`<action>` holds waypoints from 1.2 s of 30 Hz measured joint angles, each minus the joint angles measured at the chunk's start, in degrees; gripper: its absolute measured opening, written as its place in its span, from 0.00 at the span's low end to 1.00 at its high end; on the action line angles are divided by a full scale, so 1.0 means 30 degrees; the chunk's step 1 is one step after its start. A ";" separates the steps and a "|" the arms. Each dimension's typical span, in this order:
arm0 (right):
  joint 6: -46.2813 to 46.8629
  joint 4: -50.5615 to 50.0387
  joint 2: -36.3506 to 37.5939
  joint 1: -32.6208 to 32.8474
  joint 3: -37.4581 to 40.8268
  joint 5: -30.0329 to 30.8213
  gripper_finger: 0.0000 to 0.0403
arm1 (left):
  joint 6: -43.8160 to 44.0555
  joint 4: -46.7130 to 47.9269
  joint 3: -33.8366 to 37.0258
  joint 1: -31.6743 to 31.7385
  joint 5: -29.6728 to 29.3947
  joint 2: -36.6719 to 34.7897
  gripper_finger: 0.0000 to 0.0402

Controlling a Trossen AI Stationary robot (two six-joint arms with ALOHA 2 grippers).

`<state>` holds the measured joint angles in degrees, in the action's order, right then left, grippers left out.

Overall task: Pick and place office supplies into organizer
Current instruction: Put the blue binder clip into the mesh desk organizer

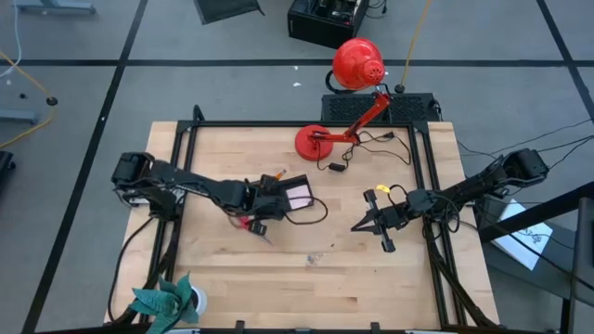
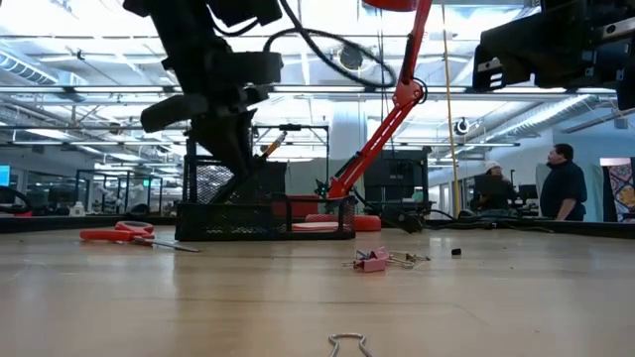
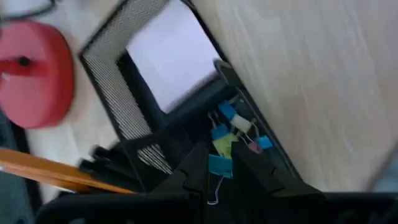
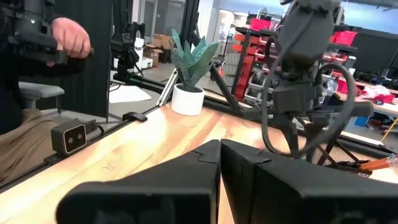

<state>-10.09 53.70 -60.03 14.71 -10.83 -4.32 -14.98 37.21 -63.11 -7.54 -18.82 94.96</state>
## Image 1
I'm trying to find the red-handled scissors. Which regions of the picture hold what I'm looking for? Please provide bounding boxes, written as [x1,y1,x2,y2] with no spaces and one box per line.
[229,213,276,247]

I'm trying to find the white floor cable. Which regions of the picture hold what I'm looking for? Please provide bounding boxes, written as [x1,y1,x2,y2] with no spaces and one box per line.
[0,0,23,79]

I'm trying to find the red desk lamp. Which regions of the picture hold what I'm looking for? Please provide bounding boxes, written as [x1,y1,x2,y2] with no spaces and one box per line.
[293,36,394,163]

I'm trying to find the black metal table frame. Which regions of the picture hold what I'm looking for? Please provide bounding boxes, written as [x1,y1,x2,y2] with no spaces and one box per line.
[105,104,501,334]

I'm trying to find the black floor object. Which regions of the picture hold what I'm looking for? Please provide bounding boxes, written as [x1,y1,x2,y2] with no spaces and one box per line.
[193,0,266,26]

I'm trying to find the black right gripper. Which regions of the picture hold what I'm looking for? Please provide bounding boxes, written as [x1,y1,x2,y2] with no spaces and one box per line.
[350,188,413,254]

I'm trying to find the yellow floor cable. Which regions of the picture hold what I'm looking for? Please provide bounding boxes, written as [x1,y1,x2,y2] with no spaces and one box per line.
[0,48,59,149]

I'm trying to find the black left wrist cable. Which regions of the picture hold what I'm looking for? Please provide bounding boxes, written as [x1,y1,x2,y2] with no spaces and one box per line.
[282,196,329,226]

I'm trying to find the black perforated computer tower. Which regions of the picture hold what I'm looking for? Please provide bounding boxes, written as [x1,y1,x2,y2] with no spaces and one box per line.
[320,92,443,123]

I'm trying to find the hanging yellow cable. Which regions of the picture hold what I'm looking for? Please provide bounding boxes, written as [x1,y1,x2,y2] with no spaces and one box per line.
[394,0,433,95]

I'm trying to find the black mesh desk organizer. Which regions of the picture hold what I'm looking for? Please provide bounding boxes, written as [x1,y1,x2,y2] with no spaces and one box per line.
[258,173,316,221]

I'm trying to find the black lamp power cord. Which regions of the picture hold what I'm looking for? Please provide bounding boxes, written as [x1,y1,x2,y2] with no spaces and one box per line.
[315,130,414,174]

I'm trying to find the black caster base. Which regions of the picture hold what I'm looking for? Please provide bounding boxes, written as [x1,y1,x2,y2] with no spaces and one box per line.
[0,150,17,186]

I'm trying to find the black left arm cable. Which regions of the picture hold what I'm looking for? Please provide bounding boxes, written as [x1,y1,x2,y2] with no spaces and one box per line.
[107,215,157,324]

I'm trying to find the black floor cables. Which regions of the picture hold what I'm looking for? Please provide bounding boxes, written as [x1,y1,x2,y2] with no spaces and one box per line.
[457,118,594,161]

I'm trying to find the pink sticky note pad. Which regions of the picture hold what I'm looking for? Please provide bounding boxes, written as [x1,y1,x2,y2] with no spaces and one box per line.
[284,184,314,212]

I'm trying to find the white paper sheet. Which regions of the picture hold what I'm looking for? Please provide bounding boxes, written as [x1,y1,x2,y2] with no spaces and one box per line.
[490,198,555,272]

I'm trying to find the grey metal floor foot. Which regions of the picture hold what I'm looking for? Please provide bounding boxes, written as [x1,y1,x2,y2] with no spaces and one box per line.
[12,0,97,16]
[0,108,40,125]

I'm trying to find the open black computer case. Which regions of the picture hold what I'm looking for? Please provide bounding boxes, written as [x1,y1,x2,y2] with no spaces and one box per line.
[287,0,371,51]

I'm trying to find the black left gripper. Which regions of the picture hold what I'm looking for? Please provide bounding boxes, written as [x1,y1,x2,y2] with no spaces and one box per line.
[240,173,287,238]

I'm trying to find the teal plant in white pot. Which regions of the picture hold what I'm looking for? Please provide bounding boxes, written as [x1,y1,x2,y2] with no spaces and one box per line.
[128,272,209,334]

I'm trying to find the black metal stand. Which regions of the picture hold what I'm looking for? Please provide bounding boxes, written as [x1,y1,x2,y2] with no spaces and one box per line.
[477,180,594,334]

